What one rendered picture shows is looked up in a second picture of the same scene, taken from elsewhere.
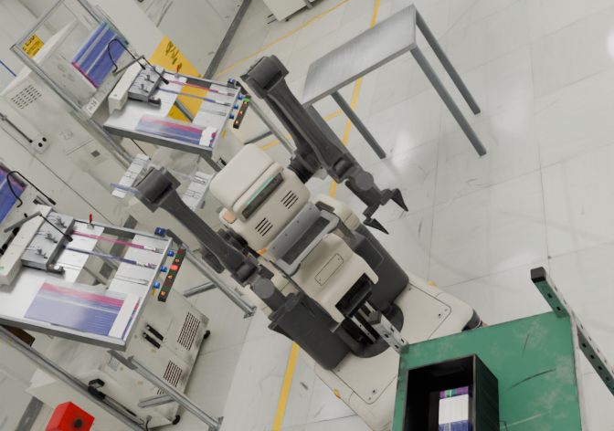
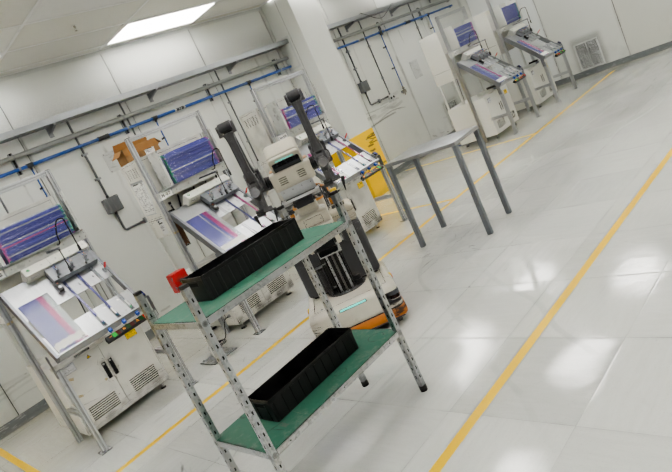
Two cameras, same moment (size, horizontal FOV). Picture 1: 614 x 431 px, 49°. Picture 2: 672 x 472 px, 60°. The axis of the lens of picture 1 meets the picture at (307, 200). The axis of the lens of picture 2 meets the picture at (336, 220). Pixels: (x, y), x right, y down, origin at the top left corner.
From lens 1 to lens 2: 1.92 m
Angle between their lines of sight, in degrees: 21
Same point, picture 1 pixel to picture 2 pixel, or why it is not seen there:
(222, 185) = (268, 150)
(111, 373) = not seen: hidden behind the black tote
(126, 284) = (245, 229)
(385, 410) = (320, 318)
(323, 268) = (310, 219)
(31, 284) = (199, 209)
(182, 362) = (263, 297)
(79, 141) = not seen: hidden behind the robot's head
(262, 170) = (288, 148)
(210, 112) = (351, 165)
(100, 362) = not seen: hidden behind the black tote
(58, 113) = (264, 136)
